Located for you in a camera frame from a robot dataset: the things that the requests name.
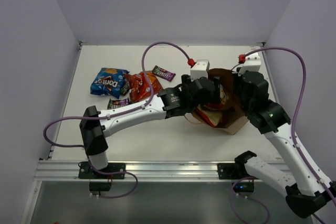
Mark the aluminium front rail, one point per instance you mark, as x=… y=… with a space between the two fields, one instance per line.
x=69 y=171

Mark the brown M&M's packet front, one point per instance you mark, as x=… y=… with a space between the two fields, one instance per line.
x=113 y=104

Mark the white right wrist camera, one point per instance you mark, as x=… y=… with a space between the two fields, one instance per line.
x=249 y=63

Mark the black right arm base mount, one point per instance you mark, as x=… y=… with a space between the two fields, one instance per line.
x=236 y=170

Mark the red snack bag with barcode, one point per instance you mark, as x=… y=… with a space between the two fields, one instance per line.
x=219 y=105

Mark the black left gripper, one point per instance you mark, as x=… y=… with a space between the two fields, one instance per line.
x=214 y=87

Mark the blue snack packet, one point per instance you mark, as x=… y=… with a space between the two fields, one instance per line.
x=109 y=81

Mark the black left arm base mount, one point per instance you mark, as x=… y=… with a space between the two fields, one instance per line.
x=99 y=182

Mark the red white snack packet bottom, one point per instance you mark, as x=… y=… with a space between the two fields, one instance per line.
x=139 y=87

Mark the brown m&m's packet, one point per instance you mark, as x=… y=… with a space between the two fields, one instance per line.
x=125 y=88
x=162 y=73
x=113 y=104

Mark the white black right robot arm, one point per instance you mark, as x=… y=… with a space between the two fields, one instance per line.
x=306 y=188

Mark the red and beige snack bag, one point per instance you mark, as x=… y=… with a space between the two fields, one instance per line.
x=211 y=118

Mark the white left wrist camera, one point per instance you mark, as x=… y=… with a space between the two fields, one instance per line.
x=200 y=69

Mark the brown paper bag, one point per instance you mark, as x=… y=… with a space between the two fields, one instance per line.
x=233 y=118

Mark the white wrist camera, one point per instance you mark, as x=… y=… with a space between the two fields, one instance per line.
x=200 y=69
x=249 y=63

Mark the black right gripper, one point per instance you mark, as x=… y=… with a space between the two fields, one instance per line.
x=237 y=79

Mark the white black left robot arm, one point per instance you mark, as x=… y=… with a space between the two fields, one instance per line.
x=96 y=126

